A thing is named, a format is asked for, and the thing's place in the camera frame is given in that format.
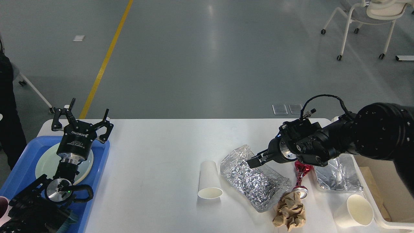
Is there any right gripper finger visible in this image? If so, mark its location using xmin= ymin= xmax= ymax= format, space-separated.
xmin=246 ymin=150 xmax=274 ymax=169

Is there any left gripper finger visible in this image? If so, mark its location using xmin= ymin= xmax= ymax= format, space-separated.
xmin=51 ymin=98 xmax=80 ymax=132
xmin=92 ymin=108 xmax=114 ymax=143

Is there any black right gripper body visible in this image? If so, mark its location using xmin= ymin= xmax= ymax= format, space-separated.
xmin=267 ymin=138 xmax=297 ymax=163

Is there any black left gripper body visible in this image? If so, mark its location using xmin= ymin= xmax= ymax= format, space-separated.
xmin=56 ymin=121 xmax=97 ymax=161

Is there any foil bag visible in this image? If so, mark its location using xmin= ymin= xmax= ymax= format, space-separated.
xmin=220 ymin=144 xmax=292 ymax=213

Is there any crushed red can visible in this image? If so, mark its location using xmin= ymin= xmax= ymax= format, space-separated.
xmin=292 ymin=160 xmax=313 ymax=200

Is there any light green plate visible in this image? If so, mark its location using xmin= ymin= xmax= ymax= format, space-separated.
xmin=35 ymin=143 xmax=94 ymax=185

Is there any brown paper ball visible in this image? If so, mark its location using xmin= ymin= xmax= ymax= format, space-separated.
xmin=272 ymin=192 xmax=306 ymax=232

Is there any foil tray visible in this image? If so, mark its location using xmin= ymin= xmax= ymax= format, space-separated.
xmin=313 ymin=154 xmax=364 ymax=193

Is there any teal mug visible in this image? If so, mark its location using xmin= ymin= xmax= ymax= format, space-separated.
xmin=62 ymin=211 xmax=79 ymax=227

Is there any brown paper bag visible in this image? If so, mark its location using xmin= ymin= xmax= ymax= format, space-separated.
xmin=359 ymin=167 xmax=391 ymax=221

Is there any white paper cup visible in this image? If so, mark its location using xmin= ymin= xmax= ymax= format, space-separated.
xmin=333 ymin=194 xmax=374 ymax=228
xmin=198 ymin=161 xmax=223 ymax=199

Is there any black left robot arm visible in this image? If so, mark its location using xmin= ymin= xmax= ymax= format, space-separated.
xmin=1 ymin=98 xmax=114 ymax=233

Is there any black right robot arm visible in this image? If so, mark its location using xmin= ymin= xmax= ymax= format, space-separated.
xmin=247 ymin=94 xmax=414 ymax=195

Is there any person in black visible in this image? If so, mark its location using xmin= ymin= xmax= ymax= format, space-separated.
xmin=0 ymin=41 xmax=27 ymax=170

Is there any white paper cup lying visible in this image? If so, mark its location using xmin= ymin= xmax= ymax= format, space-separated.
xmin=198 ymin=161 xmax=223 ymax=199

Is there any blue plastic tray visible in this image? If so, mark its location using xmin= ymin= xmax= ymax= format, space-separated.
xmin=0 ymin=136 xmax=110 ymax=233

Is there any pink cup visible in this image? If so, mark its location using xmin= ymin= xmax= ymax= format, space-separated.
xmin=0 ymin=196 xmax=12 ymax=226

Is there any white plastic bin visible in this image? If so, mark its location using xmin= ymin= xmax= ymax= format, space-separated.
xmin=354 ymin=155 xmax=413 ymax=233

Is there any white bar on floor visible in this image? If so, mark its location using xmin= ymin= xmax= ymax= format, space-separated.
xmin=395 ymin=55 xmax=414 ymax=61

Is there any white chair on wheels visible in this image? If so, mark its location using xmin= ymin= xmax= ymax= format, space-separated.
xmin=320 ymin=0 xmax=413 ymax=61

